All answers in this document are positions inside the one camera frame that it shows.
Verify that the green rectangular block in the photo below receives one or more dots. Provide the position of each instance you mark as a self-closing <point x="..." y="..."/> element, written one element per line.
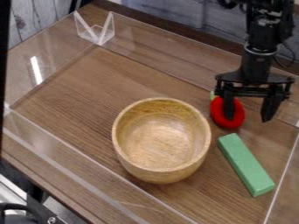
<point x="248" y="169"/>

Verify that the clear acrylic tray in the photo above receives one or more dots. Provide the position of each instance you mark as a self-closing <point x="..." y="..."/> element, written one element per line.
<point x="107" y="125"/>

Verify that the light wooden bowl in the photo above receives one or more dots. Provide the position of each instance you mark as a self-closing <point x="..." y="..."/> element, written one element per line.
<point x="162" y="139"/>

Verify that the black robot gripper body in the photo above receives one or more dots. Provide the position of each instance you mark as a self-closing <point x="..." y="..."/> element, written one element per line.
<point x="254" y="80"/>

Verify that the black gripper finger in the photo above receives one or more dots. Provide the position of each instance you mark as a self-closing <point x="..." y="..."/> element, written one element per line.
<point x="228" y="101"/>
<point x="271" y="103"/>

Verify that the black metal stand base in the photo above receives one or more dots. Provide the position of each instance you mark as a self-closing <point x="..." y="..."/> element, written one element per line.
<point x="27" y="210"/>

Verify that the red plush strawberry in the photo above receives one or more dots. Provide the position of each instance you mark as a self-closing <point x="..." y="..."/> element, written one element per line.
<point x="216" y="113"/>

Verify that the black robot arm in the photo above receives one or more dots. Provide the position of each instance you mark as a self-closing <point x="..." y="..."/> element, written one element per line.
<point x="270" y="26"/>

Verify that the clear acrylic corner bracket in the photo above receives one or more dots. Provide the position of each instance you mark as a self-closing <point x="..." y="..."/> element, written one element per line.
<point x="96" y="34"/>

